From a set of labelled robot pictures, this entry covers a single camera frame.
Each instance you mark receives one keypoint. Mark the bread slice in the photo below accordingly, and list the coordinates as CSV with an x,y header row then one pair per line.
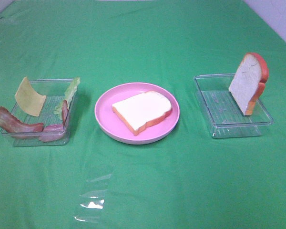
x,y
143,110
249,82

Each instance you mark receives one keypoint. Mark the green lettuce leaf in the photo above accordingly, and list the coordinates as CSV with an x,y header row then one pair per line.
x,y
68,95

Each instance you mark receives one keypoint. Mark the pink bacon strip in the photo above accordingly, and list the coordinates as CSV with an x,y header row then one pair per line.
x,y
62,111

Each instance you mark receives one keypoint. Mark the dark bacon strip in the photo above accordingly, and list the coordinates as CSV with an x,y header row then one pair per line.
x,y
13,125

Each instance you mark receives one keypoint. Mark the pink round plate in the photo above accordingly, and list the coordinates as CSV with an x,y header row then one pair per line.
x,y
116,129

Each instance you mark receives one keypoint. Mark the green tablecloth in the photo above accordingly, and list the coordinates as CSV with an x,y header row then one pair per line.
x,y
187,180

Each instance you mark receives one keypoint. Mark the clear right plastic tray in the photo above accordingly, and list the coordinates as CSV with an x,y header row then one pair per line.
x,y
222,115

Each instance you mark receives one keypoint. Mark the clear plastic tray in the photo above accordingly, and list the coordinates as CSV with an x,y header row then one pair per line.
x,y
54,90
222,115

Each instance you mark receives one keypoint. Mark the clear left plastic tray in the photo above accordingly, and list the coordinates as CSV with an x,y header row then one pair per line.
x,y
54,90

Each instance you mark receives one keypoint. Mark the clear plastic film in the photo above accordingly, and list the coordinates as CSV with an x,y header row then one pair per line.
x,y
91,201

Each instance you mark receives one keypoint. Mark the yellow cheese slice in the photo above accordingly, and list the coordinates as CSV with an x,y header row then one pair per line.
x,y
28,99

